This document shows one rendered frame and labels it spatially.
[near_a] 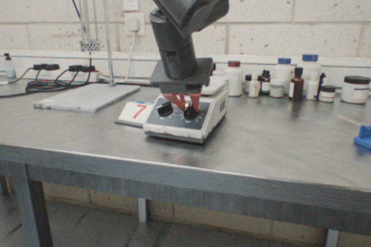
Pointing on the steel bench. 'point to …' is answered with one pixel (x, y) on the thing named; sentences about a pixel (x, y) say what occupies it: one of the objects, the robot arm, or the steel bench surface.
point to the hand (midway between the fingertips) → (190, 106)
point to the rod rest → (364, 139)
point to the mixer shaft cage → (89, 46)
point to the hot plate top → (213, 87)
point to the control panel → (175, 120)
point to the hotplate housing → (214, 113)
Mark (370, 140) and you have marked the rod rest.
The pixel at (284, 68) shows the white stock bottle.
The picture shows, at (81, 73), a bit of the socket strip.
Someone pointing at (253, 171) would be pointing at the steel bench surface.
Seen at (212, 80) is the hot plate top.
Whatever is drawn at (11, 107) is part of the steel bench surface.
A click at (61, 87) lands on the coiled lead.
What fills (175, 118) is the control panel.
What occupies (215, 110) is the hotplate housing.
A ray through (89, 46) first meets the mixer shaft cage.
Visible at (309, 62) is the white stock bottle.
